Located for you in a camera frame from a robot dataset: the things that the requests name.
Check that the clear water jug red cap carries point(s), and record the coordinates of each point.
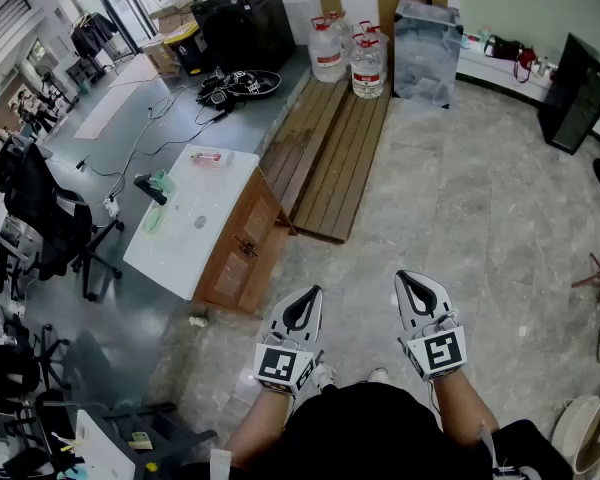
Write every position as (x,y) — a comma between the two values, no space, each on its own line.
(366,73)
(372,29)
(327,53)
(342,30)

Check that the wooden vanity cabinet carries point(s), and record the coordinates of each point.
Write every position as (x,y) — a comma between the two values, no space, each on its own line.
(245,268)

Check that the clear pink bottle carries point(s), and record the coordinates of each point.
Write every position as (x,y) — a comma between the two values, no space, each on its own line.
(210,159)

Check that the person's black clothing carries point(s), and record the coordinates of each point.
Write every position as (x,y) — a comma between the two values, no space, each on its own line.
(355,433)

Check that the person's left white shoe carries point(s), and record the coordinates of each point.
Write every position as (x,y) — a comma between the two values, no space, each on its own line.
(324,374)

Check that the clothes rack with dark clothes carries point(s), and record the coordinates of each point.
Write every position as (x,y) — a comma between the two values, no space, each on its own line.
(92,35)

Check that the black washing machine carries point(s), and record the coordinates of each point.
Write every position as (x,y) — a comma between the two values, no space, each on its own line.
(250,28)

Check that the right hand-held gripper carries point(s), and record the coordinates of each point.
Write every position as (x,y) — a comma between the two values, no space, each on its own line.
(440,350)

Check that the person's right forearm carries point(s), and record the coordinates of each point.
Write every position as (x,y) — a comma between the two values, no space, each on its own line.
(460,408)

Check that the wooden slat platform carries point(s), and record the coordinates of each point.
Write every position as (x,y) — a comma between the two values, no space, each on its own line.
(330,168)

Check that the black swivel chair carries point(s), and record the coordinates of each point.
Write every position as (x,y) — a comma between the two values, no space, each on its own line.
(10,368)

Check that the heap of spare grippers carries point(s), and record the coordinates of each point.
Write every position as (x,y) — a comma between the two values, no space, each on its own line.
(250,85)

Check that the person's white shoe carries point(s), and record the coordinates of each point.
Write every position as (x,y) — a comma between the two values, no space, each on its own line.
(378,374)
(324,374)

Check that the white floor fan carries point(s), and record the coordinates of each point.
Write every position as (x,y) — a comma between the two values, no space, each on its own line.
(580,428)

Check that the small cardboard piece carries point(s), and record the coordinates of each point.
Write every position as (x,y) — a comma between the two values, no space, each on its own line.
(331,7)

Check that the person's left forearm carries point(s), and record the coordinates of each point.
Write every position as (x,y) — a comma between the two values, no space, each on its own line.
(260,418)

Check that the grey marbled cabinet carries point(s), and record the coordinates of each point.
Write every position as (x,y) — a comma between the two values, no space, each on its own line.
(425,58)

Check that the black faucet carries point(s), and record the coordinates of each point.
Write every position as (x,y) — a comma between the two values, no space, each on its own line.
(152,190)

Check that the white side table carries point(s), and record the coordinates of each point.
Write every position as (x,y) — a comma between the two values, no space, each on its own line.
(100,448)

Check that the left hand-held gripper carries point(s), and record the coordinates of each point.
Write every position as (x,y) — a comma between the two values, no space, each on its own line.
(280,365)

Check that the black shelf unit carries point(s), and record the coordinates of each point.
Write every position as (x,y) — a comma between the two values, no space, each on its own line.
(170,443)

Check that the black glass cabinet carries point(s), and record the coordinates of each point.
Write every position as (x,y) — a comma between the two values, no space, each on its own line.
(575,98)

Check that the metal basin drain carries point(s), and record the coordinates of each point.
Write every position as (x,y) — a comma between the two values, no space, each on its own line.
(200,222)

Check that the green cup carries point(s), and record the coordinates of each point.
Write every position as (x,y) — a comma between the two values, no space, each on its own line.
(166,183)

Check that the white crumpled cloth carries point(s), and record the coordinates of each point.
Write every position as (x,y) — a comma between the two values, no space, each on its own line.
(198,321)

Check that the black handbag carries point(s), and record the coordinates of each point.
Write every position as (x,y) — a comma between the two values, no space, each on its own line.
(502,48)

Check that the white power strip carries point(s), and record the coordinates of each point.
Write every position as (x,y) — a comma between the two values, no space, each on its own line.
(111,206)

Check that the white washbasin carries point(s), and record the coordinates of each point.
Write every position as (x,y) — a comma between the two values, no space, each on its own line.
(200,258)

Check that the black mesh office chair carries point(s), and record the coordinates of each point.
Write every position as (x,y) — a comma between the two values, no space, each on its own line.
(45,203)

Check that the black bin yellow lid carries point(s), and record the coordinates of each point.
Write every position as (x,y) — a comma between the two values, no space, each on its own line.
(190,53)

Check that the green soap bar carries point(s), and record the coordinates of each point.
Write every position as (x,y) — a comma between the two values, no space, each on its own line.
(154,220)

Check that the red handbag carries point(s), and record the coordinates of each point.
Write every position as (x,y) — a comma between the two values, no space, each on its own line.
(526,57)

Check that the person's right white shoe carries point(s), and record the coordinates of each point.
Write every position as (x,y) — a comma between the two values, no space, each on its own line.
(378,374)

